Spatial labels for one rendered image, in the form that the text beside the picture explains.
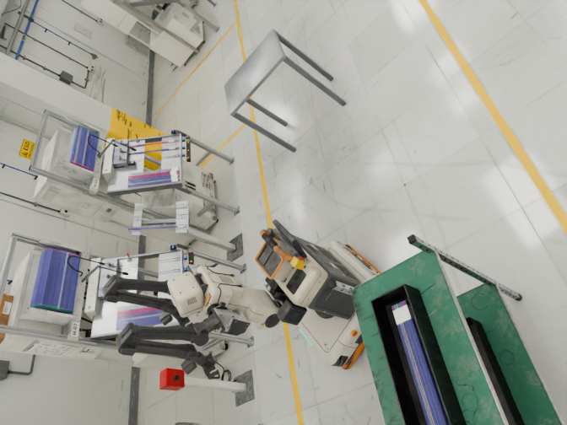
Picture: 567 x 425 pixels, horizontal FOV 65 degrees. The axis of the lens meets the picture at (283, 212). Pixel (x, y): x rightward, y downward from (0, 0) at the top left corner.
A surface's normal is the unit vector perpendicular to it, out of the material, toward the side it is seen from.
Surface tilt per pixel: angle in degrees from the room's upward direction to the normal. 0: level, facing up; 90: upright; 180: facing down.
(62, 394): 90
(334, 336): 0
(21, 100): 90
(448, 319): 0
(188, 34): 90
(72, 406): 90
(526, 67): 0
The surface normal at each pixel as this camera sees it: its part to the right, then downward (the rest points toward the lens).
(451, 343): -0.72, -0.33
